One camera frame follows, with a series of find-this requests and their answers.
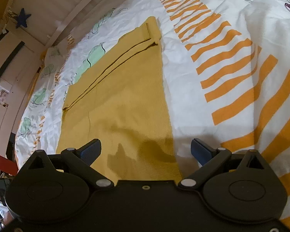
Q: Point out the wooden bed frame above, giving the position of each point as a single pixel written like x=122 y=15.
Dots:
x=62 y=4

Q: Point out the white leaf-print duvet cover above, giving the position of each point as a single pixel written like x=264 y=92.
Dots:
x=220 y=96

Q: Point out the blue star decoration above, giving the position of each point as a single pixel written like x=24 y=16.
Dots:
x=23 y=17

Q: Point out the black metal rail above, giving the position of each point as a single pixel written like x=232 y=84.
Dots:
x=7 y=65

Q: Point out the yellow knitted sweater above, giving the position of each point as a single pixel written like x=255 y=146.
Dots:
x=130 y=96

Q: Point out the red furniture edge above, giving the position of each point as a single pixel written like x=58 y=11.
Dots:
x=2 y=163

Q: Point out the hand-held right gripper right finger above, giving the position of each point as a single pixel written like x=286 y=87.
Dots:
x=203 y=152

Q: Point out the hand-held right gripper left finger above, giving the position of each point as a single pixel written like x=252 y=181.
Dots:
x=90 y=152

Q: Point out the wall photo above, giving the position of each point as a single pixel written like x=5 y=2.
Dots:
x=0 y=96

